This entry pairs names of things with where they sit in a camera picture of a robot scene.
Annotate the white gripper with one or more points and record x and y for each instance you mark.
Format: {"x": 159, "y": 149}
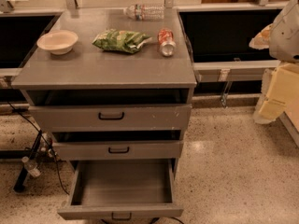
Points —
{"x": 286, "y": 36}

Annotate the grey bottom drawer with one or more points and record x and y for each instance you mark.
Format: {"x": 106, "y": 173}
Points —
{"x": 121, "y": 190}

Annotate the grey drawer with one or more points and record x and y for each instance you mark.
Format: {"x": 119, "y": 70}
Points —
{"x": 92, "y": 118}
{"x": 121, "y": 190}
{"x": 124, "y": 150}

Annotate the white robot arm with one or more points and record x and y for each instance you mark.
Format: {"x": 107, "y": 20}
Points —
{"x": 284, "y": 34}

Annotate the grey drawer cabinet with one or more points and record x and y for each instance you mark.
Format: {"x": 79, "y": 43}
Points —
{"x": 87, "y": 75}

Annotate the grey top drawer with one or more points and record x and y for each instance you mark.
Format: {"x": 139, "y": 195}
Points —
{"x": 92, "y": 118}

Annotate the grey middle drawer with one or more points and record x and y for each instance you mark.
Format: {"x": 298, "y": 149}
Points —
{"x": 124, "y": 150}

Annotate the red soda can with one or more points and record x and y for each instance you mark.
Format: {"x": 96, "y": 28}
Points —
{"x": 166, "y": 42}

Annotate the clear plastic water bottle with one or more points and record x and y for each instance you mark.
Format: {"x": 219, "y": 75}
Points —
{"x": 142, "y": 12}

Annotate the green chip bag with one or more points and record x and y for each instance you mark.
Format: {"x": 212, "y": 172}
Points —
{"x": 121, "y": 40}

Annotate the white bowl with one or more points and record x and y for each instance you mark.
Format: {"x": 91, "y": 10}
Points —
{"x": 58, "y": 42}

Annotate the small bottle on floor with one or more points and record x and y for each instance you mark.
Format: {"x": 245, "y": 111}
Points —
{"x": 31, "y": 166}

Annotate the grey metal rail frame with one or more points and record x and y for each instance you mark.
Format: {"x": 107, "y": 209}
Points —
{"x": 232, "y": 71}

